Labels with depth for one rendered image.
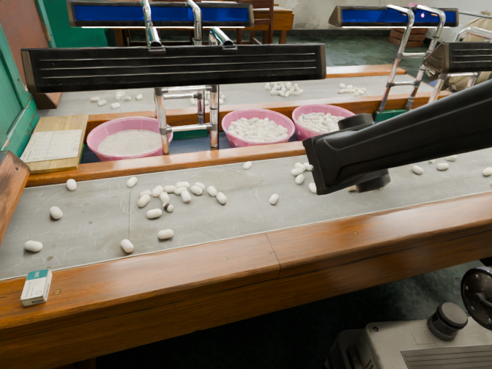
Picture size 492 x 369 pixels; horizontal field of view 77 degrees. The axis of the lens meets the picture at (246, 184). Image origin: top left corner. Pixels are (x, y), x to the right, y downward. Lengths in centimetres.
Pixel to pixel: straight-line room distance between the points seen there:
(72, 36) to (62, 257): 287
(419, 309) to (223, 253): 123
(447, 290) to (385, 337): 93
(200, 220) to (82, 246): 26
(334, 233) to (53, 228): 65
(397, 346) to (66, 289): 80
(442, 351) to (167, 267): 75
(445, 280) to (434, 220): 103
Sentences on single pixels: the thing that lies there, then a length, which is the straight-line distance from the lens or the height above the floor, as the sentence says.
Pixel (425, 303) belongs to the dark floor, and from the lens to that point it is 178.
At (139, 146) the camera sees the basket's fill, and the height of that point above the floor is 73.
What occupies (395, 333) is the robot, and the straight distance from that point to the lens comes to 102.
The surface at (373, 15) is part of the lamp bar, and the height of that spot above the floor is 108.
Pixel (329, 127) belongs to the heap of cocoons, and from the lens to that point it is 127.
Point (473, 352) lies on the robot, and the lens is 110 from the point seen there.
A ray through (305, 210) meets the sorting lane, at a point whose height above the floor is 74.
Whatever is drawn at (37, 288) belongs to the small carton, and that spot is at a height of 79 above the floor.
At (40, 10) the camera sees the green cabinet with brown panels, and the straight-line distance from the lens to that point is 167.
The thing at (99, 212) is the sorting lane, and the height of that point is 74.
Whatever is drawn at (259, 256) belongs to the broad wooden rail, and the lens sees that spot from 68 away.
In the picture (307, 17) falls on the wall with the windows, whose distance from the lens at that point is 638.
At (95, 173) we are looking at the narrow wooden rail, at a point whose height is 76.
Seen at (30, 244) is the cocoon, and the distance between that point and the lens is 81.
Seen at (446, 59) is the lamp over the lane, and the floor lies 108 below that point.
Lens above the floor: 129
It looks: 38 degrees down
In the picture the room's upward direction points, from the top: 4 degrees clockwise
